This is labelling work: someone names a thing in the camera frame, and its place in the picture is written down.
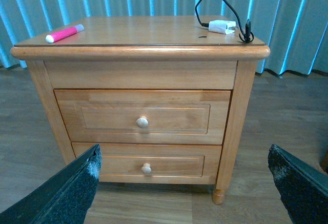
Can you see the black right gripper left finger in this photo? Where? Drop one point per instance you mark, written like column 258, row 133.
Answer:
column 65, row 197

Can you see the pale blue curtain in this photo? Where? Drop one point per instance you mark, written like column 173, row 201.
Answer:
column 295, row 30

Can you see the white charger plug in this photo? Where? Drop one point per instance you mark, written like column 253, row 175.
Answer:
column 222, row 26

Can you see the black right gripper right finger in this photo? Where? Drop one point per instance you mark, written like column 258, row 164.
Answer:
column 302, row 188

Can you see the wooden nightstand frame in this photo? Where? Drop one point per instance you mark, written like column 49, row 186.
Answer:
column 146, row 53

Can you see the pink marker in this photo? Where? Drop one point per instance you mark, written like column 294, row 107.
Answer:
column 57, row 36

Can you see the wooden drawer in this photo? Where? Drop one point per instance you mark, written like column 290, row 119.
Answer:
column 159, row 164
column 145, row 116

